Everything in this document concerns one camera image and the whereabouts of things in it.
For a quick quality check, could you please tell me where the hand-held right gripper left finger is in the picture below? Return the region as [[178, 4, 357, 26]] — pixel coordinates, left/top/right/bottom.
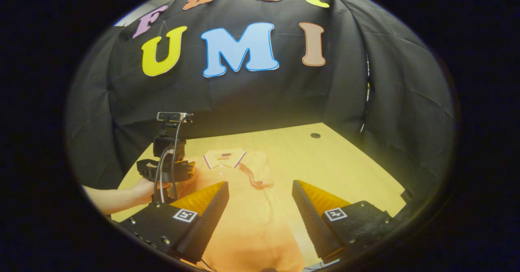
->
[[120, 181, 230, 263]]

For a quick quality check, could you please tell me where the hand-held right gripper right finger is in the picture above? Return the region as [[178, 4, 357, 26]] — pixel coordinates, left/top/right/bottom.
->
[[292, 179, 409, 265]]

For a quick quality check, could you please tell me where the orange T-shirt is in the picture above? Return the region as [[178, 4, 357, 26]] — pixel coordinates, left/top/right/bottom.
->
[[175, 148, 306, 272]]

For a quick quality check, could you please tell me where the black backdrop cloth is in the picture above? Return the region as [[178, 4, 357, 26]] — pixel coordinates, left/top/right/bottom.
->
[[65, 0, 455, 224]]

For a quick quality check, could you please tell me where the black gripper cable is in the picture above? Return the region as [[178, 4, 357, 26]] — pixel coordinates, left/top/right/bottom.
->
[[154, 115, 192, 203]]

